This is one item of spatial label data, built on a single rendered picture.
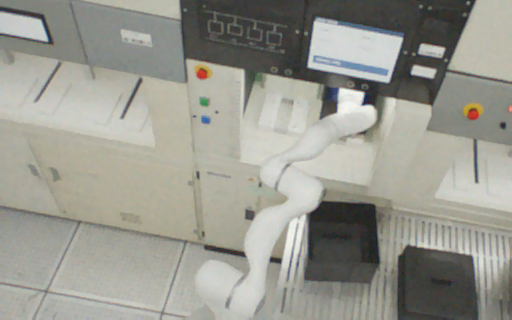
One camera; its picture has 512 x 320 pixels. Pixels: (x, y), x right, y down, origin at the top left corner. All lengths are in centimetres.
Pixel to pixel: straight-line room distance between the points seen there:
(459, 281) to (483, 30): 98
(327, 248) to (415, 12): 104
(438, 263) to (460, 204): 33
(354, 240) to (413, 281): 31
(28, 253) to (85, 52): 146
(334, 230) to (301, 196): 62
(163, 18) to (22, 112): 101
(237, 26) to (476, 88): 81
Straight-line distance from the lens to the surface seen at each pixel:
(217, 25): 185
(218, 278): 172
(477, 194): 248
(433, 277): 217
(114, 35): 203
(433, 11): 171
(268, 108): 251
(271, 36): 183
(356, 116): 197
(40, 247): 328
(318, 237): 228
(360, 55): 182
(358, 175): 237
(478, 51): 183
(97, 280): 311
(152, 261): 310
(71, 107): 266
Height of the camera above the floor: 273
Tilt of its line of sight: 53 degrees down
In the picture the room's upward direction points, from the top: 12 degrees clockwise
